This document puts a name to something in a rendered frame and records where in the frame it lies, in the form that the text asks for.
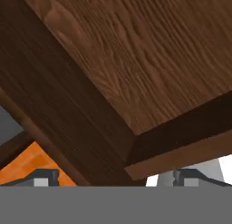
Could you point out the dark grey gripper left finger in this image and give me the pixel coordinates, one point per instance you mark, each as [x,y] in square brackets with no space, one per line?
[45,177]

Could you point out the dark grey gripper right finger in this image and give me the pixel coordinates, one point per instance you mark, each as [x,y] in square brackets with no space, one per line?
[187,177]

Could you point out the brown wooden cupboard run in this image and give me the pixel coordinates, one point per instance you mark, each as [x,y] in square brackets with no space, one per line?
[184,156]

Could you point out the pale grey block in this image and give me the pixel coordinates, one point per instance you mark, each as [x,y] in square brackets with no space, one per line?
[208,170]

